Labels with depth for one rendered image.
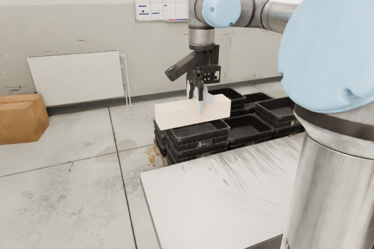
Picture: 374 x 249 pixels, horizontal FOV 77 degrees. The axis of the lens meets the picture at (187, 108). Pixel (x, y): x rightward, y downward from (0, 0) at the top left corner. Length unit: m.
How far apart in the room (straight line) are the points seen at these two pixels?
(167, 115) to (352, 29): 0.56
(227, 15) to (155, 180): 0.75
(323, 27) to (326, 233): 0.20
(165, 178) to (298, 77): 0.90
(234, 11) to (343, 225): 0.43
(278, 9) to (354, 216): 0.40
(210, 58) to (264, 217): 0.60
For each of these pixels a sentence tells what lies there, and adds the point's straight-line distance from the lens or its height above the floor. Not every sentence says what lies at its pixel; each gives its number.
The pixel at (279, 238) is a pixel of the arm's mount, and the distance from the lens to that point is 0.67.
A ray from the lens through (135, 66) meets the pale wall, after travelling 3.35.
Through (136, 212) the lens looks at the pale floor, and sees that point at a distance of 1.89.
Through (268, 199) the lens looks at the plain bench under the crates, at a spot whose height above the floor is 0.70.
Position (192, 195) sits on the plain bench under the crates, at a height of 0.70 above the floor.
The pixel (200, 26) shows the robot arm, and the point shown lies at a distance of 0.66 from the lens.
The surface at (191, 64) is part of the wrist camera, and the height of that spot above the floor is 1.24.
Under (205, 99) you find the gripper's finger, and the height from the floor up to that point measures 1.13.
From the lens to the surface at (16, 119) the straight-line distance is 2.93.
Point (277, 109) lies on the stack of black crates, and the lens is 2.26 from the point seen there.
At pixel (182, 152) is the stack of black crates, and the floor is 0.48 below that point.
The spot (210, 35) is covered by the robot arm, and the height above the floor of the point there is 1.32.
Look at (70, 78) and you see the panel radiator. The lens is 3.22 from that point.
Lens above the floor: 1.42
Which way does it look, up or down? 26 degrees down
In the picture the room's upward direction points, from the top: straight up
